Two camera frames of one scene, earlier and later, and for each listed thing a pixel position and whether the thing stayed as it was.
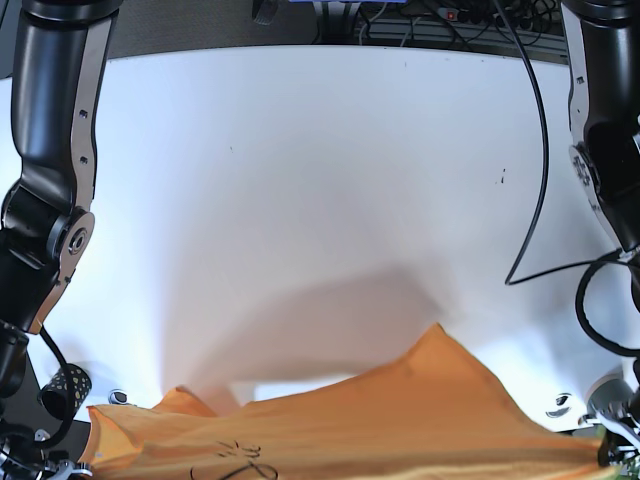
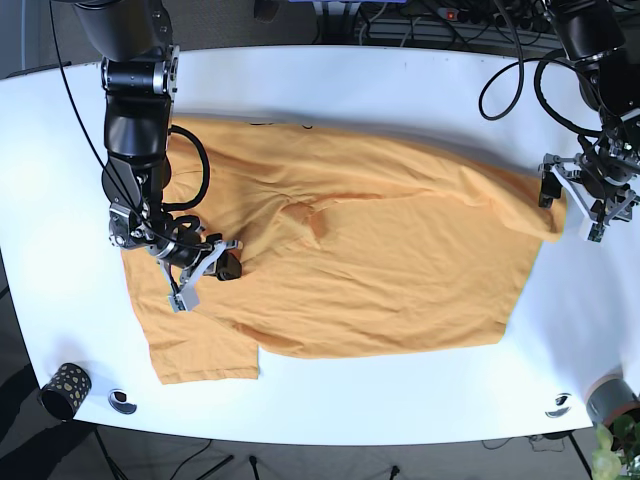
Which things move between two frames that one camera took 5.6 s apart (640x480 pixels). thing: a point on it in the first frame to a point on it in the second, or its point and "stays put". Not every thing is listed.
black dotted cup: x=53 y=393 stays put
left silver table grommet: x=117 y=396 stays put
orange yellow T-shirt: x=429 y=416 to x=353 y=245
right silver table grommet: x=562 y=405 stays put
